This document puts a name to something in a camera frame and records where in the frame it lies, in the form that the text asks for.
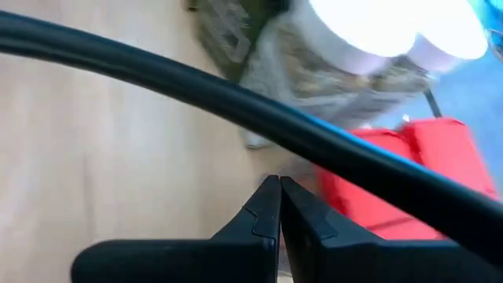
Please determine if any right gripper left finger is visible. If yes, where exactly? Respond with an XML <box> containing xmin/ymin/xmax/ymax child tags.
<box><xmin>70</xmin><ymin>175</ymin><xmax>282</xmax><ymax>283</ymax></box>

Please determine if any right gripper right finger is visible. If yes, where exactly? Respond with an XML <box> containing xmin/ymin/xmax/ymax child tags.
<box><xmin>280</xmin><ymin>175</ymin><xmax>503</xmax><ymax>283</ymax></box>

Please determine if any green black-lid spice tin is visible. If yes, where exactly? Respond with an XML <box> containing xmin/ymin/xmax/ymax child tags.
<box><xmin>188</xmin><ymin>0</ymin><xmax>292</xmax><ymax>83</ymax></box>

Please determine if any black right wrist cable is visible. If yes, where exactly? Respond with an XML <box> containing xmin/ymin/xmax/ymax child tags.
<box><xmin>0</xmin><ymin>9</ymin><xmax>503</xmax><ymax>272</ymax></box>

